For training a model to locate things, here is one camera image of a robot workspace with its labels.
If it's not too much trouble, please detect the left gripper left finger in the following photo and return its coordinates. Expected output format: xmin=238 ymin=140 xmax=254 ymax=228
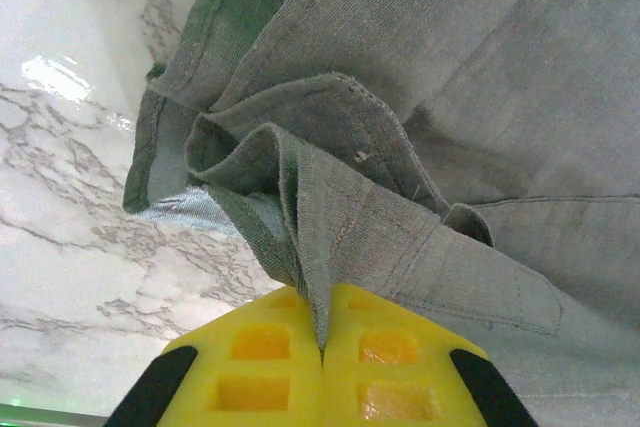
xmin=102 ymin=285 xmax=325 ymax=427

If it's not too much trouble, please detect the grey long sleeve shirt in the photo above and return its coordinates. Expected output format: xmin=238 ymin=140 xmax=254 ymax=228
xmin=122 ymin=0 xmax=640 ymax=427

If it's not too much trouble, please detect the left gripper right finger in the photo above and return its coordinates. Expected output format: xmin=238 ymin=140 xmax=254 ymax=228
xmin=322 ymin=281 xmax=540 ymax=427

